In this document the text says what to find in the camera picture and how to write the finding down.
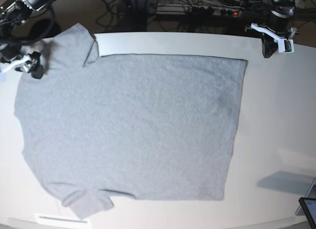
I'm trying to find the black tablet screen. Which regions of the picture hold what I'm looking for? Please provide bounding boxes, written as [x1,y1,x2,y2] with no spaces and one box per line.
[299,197,316,229]

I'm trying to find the white label strip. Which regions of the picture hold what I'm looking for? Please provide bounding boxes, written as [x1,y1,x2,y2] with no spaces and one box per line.
[34,213,91,224]

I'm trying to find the grey T-shirt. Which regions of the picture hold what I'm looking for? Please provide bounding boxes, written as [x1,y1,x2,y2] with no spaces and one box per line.
[14,24,246,219]

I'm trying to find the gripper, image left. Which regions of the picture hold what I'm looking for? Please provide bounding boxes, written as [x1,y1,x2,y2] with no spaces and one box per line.
[0,43,44,79]

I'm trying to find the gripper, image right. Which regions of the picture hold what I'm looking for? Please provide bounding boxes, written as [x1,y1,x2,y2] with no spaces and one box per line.
[261,10,290,58]

